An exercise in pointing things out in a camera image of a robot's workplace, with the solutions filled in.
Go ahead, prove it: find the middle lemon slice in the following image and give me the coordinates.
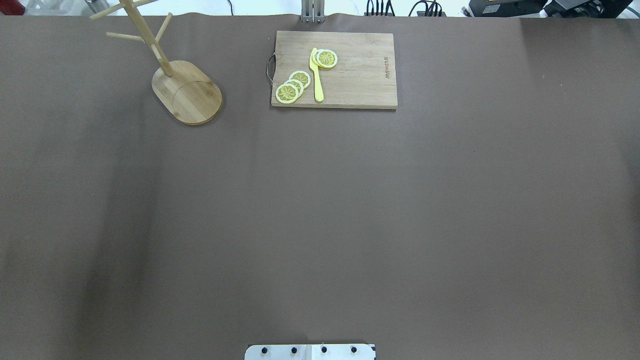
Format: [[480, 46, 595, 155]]
[[285, 79, 306, 97]]

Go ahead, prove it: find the wooden cutting board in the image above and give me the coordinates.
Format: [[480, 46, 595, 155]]
[[270, 30, 398, 110]]

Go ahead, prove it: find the lemon slice near handle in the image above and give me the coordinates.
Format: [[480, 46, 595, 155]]
[[274, 83, 299, 104]]

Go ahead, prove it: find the yellow plastic knife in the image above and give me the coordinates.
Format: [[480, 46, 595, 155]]
[[308, 47, 325, 103]]

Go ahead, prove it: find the lemon slice by knife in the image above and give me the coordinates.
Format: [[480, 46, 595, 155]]
[[314, 48, 338, 69]]

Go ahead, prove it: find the aluminium frame post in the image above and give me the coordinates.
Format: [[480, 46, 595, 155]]
[[300, 0, 326, 24]]

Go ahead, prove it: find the wooden cup rack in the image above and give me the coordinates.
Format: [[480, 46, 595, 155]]
[[89, 0, 223, 126]]

